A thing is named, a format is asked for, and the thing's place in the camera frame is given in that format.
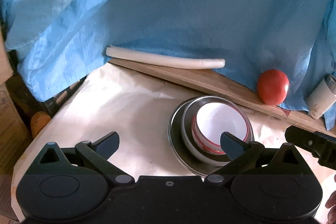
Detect cardboard box with blue logo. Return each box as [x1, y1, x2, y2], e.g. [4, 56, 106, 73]
[0, 82, 33, 175]

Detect cream paper sheet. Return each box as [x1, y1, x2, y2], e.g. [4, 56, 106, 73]
[12, 63, 336, 224]

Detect white thermos bottle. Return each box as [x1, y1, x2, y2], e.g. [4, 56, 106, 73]
[305, 73, 336, 120]

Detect person's right hand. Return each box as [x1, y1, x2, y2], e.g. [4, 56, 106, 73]
[325, 191, 336, 224]

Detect wooden board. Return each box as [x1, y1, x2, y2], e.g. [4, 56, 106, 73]
[108, 58, 336, 136]

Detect orange wooden knob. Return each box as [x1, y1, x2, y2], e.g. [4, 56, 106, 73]
[30, 111, 52, 140]

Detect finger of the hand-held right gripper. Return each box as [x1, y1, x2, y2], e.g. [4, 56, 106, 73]
[285, 125, 320, 154]

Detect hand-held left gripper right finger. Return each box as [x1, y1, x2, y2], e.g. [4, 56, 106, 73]
[204, 132, 308, 187]

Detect black plastic crate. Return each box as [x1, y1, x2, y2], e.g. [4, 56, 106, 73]
[6, 50, 89, 123]

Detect white rolling stick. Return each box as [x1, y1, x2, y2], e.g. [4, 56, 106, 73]
[105, 46, 226, 69]

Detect steel plate with sticker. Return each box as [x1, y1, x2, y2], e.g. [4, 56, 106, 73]
[168, 95, 256, 178]

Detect red tomato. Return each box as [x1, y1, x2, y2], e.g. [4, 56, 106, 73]
[256, 69, 290, 106]

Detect deep steel bowl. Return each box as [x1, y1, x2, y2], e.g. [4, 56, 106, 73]
[181, 98, 255, 167]

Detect blue hanging cloth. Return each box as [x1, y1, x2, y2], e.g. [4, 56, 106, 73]
[0, 0, 336, 131]

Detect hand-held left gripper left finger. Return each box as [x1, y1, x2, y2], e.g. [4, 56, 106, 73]
[34, 131, 134, 187]

